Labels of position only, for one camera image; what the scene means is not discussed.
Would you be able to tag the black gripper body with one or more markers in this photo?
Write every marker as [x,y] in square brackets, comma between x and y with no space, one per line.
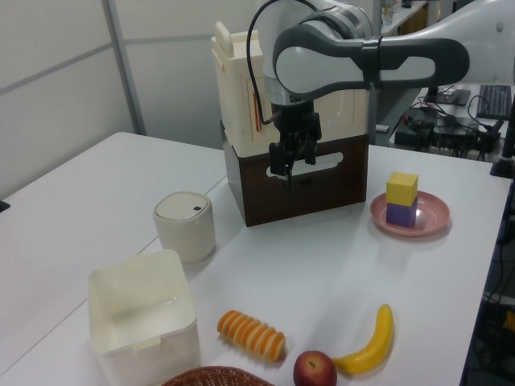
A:
[293,118]

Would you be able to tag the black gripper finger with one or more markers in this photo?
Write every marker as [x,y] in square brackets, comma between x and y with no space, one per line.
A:
[311,149]
[278,158]

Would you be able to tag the yellow foam cube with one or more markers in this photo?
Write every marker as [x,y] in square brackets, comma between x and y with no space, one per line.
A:
[400,189]

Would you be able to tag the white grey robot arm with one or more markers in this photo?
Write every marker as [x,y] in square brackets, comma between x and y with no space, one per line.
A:
[386,60]

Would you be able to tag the purple foam cube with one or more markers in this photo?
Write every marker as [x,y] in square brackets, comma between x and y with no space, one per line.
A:
[399,214]

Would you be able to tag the dark brown wooden box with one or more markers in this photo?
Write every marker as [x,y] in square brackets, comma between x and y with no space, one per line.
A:
[314,193]

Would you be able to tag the cream round lidded bin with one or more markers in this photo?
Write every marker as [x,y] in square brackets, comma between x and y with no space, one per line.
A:
[185,229]

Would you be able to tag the pink plate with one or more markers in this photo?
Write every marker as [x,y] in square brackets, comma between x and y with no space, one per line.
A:
[432,213]

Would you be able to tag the black monitor base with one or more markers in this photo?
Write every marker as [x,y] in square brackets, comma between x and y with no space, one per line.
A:
[448,95]

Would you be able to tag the long orange striped bread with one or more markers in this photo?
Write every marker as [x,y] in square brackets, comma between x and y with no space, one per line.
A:
[251,335]

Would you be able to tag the black keyboard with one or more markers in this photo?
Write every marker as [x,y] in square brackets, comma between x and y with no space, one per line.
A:
[494,101]

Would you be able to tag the black pole clamp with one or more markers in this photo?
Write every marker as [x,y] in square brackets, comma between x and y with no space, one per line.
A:
[505,163]

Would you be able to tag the white square plastic container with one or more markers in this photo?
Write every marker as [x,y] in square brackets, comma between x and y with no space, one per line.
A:
[137,297]

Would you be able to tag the yellow banana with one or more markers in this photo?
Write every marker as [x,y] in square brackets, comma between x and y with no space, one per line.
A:
[372,346]

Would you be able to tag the red apple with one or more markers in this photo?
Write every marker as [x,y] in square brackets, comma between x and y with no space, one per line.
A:
[314,369]

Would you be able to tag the brown wicker basket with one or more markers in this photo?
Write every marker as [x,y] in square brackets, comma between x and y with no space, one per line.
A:
[217,377]

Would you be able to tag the black table edge clamp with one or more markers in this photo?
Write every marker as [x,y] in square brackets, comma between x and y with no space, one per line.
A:
[4,206]

